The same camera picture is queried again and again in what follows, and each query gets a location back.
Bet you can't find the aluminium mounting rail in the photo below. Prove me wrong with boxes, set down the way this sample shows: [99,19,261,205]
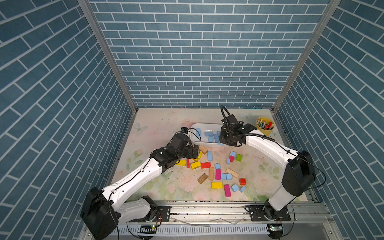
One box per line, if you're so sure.
[85,200,331,226]

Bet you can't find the yellow large block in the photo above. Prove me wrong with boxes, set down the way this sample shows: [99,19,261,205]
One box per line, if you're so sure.
[191,162,201,170]

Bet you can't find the magenta upright block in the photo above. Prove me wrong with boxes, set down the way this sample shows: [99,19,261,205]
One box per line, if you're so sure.
[215,169,222,181]

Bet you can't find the brown grained wooden block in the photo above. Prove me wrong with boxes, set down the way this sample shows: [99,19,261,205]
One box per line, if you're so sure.
[198,173,209,185]

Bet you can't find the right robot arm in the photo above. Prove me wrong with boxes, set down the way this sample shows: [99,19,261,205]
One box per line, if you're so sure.
[219,106,319,221]

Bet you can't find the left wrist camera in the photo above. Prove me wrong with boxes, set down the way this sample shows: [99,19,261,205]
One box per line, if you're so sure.
[180,127,189,134]

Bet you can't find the tan wooden block upper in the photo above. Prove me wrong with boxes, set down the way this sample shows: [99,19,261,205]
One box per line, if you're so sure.
[199,146,208,155]

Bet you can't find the magenta block bottom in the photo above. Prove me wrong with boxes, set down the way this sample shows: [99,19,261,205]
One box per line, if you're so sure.
[224,185,232,198]

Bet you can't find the green cube block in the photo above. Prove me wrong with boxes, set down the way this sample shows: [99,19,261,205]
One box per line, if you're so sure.
[236,154,243,162]

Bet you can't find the tan slanted wooden block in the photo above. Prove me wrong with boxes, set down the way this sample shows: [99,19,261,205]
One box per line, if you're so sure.
[226,168,240,178]

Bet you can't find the red cube block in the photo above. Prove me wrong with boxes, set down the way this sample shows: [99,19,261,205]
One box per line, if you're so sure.
[240,178,247,186]

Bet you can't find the white rectangular plastic tray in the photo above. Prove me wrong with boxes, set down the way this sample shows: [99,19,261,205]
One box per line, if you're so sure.
[188,123,223,148]

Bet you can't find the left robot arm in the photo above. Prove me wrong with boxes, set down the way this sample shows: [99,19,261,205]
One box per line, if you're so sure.
[80,133,199,240]

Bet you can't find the yellow block bottom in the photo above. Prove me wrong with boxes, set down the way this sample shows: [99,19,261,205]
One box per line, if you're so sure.
[211,182,224,189]

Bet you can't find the tan upright wooden block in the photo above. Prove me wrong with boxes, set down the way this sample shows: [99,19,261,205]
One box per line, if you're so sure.
[209,167,215,181]

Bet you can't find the red long block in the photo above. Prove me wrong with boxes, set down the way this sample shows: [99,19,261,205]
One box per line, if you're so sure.
[201,162,212,169]

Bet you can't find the yellow flat block left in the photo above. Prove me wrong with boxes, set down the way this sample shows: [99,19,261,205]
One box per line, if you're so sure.
[177,160,187,166]

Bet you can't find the yellow pen holder cup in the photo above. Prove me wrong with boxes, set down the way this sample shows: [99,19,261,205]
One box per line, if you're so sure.
[256,117,275,136]

